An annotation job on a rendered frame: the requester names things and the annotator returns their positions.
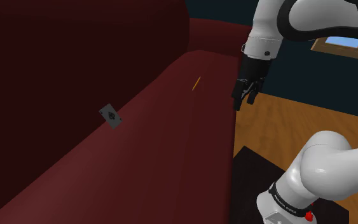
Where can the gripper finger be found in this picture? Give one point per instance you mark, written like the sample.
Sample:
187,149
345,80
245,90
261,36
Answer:
252,94
237,94

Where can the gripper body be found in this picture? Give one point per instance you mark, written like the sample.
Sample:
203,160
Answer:
253,69

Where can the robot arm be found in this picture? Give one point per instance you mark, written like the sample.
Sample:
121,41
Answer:
327,173

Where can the orange pencil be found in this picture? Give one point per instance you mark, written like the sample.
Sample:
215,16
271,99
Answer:
196,83

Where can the black robot stand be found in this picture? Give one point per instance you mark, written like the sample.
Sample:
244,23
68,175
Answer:
250,173

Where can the wooden framed window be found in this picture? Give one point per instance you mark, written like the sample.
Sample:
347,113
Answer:
346,45

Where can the dark red sofa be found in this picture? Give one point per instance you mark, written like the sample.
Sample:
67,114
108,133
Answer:
135,139

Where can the grey playing card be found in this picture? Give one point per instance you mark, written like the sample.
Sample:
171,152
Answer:
110,116

